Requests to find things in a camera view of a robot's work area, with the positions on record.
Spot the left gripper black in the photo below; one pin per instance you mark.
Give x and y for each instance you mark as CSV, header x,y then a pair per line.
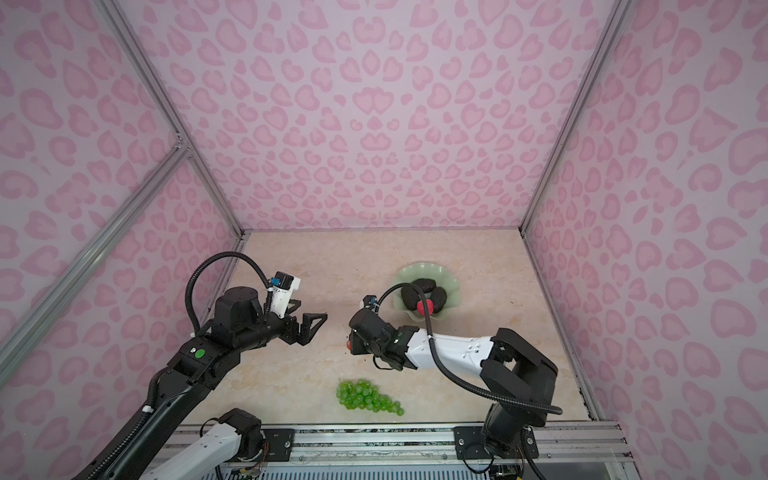
x,y
306,333

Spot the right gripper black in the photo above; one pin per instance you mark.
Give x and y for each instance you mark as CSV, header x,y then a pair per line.
x,y
355,339

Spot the dark avocado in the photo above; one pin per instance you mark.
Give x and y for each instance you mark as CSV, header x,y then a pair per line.
x,y
438,298
410,297
426,285

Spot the green grape bunch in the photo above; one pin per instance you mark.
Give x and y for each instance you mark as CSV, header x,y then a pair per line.
x,y
364,395

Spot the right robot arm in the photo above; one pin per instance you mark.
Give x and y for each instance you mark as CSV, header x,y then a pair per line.
x,y
504,368

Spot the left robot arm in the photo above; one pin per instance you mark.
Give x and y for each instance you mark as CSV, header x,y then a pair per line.
x,y
239,324

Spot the green scalloped fruit bowl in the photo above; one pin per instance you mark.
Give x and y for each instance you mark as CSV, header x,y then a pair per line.
x,y
443,277

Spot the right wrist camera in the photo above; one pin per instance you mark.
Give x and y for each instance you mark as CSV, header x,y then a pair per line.
x,y
370,302

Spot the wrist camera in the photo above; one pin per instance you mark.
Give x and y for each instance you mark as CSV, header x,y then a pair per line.
x,y
370,302
282,287

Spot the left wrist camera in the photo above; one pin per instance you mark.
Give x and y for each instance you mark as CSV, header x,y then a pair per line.
x,y
282,287

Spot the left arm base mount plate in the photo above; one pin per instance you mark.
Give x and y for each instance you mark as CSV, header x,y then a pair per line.
x,y
270,445

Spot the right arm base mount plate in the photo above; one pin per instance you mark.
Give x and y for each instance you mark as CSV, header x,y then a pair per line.
x,y
477,443

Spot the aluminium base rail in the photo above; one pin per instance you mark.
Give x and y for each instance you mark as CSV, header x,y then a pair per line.
x,y
567,450

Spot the left diagonal aluminium frame bar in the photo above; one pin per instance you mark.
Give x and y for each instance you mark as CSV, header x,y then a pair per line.
x,y
39,320

